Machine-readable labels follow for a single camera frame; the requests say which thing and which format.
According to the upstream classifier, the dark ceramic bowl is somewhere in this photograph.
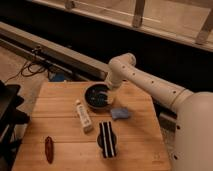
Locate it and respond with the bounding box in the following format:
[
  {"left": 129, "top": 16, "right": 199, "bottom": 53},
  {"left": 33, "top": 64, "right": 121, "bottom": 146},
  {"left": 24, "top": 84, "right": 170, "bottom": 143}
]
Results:
[{"left": 84, "top": 84, "right": 111, "bottom": 109}]

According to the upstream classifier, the white tube bottle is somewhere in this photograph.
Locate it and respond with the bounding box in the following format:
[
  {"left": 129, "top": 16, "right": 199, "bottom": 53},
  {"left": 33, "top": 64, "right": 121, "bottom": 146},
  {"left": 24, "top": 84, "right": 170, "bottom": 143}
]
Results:
[{"left": 76, "top": 100, "right": 93, "bottom": 133}]

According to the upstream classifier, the black chair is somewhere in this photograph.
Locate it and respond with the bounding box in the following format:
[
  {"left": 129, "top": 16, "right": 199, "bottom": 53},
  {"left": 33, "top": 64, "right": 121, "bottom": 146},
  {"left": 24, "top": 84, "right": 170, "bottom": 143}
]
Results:
[{"left": 0, "top": 80, "right": 30, "bottom": 171}]

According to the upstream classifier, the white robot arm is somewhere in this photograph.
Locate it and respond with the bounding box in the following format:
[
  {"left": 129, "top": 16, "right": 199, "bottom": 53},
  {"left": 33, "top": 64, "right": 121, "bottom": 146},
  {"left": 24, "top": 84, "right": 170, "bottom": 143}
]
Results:
[{"left": 105, "top": 53, "right": 213, "bottom": 171}]

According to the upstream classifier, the black round coaster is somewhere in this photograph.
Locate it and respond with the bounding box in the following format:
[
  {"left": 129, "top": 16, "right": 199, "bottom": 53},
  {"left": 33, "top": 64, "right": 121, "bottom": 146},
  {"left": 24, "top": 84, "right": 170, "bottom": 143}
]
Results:
[{"left": 97, "top": 133, "right": 117, "bottom": 148}]

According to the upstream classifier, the black white striped cloth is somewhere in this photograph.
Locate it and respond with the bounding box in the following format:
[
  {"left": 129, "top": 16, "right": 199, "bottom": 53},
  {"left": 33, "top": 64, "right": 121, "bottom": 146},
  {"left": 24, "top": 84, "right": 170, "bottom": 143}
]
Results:
[{"left": 99, "top": 121, "right": 116, "bottom": 158}]

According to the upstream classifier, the blue object on floor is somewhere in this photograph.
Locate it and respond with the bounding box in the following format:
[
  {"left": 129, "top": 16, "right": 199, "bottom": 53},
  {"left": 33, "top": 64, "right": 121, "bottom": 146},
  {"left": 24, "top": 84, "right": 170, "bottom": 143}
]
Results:
[{"left": 50, "top": 73, "right": 66, "bottom": 82}]

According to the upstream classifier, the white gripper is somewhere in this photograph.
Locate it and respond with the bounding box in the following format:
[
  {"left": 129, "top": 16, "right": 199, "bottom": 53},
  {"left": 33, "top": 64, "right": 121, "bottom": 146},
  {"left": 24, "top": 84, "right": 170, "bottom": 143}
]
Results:
[{"left": 105, "top": 73, "right": 121, "bottom": 104}]

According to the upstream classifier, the red brown oblong object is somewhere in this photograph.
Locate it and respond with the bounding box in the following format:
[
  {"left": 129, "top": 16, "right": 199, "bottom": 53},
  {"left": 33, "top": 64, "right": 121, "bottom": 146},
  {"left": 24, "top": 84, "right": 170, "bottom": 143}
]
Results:
[{"left": 45, "top": 136, "right": 54, "bottom": 164}]

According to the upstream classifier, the black cable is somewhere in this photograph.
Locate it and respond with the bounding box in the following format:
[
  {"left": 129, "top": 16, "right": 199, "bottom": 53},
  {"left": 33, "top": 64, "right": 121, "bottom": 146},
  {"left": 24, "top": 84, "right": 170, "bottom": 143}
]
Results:
[{"left": 4, "top": 46, "right": 54, "bottom": 84}]

